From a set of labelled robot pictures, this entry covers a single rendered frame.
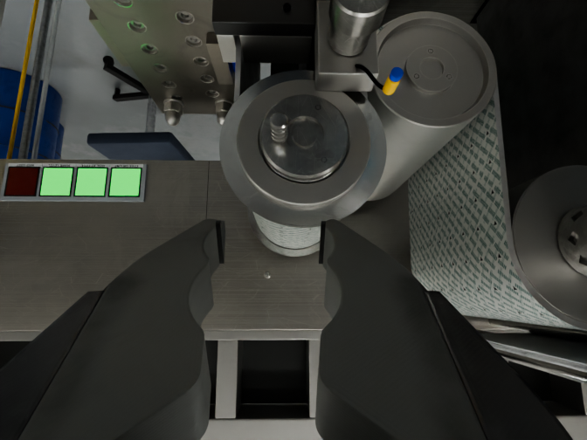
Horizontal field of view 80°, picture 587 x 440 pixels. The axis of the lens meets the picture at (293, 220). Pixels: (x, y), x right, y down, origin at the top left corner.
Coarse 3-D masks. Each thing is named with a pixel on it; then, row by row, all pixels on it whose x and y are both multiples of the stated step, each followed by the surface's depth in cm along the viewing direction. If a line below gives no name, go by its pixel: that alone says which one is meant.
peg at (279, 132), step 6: (276, 114) 26; (282, 114) 26; (270, 120) 26; (276, 120) 26; (282, 120) 26; (270, 126) 27; (276, 126) 26; (282, 126) 26; (276, 132) 27; (282, 132) 27; (276, 138) 28; (282, 138) 28
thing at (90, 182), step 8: (80, 168) 63; (88, 168) 63; (96, 168) 63; (104, 168) 63; (80, 176) 63; (88, 176) 63; (96, 176) 63; (104, 176) 63; (80, 184) 62; (88, 184) 62; (96, 184) 62; (104, 184) 63; (80, 192) 62; (88, 192) 62; (96, 192) 62
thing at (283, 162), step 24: (312, 96) 30; (264, 120) 29; (288, 120) 29; (312, 120) 30; (336, 120) 29; (264, 144) 29; (288, 144) 29; (312, 144) 29; (336, 144) 29; (288, 168) 28; (312, 168) 29; (336, 168) 30
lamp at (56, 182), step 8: (48, 168) 63; (56, 168) 63; (64, 168) 63; (72, 168) 63; (48, 176) 63; (56, 176) 63; (64, 176) 63; (48, 184) 62; (56, 184) 62; (64, 184) 62; (40, 192) 62; (48, 192) 62; (56, 192) 62; (64, 192) 62
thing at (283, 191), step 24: (264, 96) 31; (288, 96) 31; (336, 96) 31; (240, 120) 30; (360, 120) 31; (240, 144) 30; (360, 144) 30; (264, 168) 29; (360, 168) 30; (264, 192) 29; (288, 192) 29; (312, 192) 29; (336, 192) 29
